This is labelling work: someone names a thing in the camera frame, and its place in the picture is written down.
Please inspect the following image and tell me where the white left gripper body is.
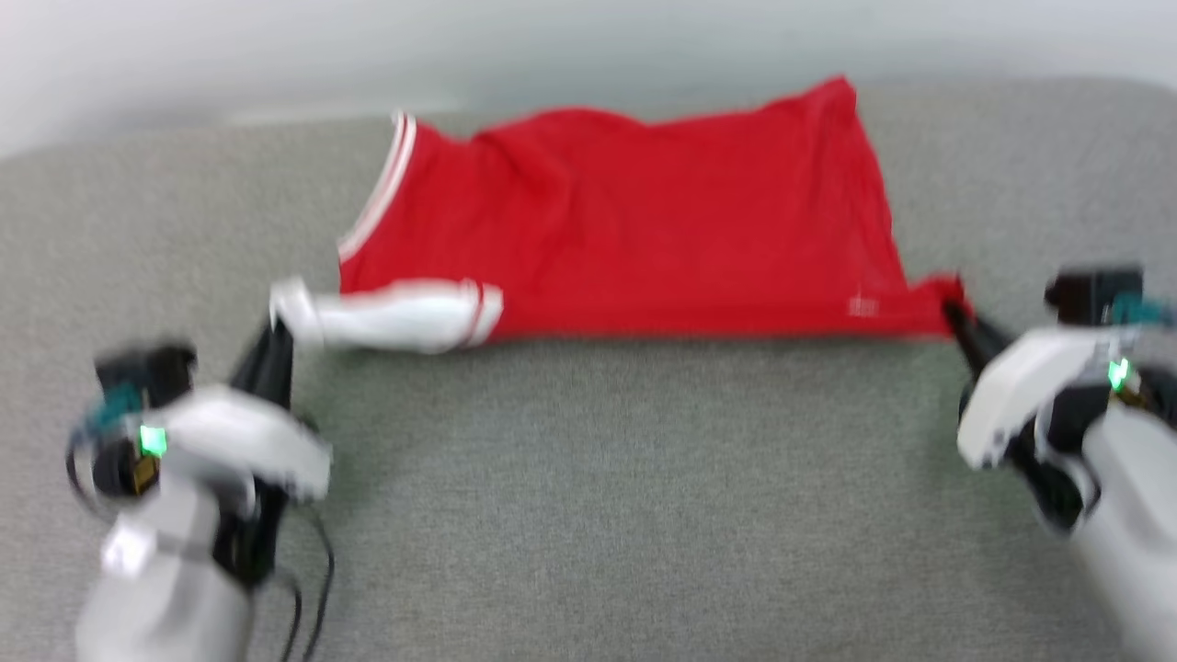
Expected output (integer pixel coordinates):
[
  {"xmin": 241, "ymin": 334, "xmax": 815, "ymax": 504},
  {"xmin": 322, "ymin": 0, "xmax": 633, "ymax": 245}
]
[{"xmin": 161, "ymin": 384, "xmax": 332, "ymax": 504}]

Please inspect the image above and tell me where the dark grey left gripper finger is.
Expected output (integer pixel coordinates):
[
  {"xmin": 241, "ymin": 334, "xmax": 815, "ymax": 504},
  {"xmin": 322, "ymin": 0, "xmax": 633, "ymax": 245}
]
[
  {"xmin": 267, "ymin": 320, "xmax": 297, "ymax": 413},
  {"xmin": 230, "ymin": 324, "xmax": 269, "ymax": 404}
]

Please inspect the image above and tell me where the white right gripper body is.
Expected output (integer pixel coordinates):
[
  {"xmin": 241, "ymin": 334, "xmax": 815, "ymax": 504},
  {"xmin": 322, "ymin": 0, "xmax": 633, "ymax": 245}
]
[{"xmin": 956, "ymin": 326, "xmax": 1134, "ymax": 472}]

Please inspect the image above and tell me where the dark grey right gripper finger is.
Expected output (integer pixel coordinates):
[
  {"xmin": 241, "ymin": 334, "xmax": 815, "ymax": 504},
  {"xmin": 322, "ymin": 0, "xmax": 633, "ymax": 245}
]
[
  {"xmin": 943, "ymin": 303, "xmax": 999, "ymax": 373},
  {"xmin": 952, "ymin": 300, "xmax": 1014, "ymax": 363}
]

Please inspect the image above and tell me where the red jersey with white sleeves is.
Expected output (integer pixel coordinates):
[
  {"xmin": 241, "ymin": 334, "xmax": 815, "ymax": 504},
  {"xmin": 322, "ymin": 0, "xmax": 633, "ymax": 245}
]
[{"xmin": 269, "ymin": 75, "xmax": 971, "ymax": 355}]

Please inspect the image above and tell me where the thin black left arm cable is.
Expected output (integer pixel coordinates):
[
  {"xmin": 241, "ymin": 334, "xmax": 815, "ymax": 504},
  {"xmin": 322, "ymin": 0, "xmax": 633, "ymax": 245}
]
[{"xmin": 271, "ymin": 501, "xmax": 337, "ymax": 662}]

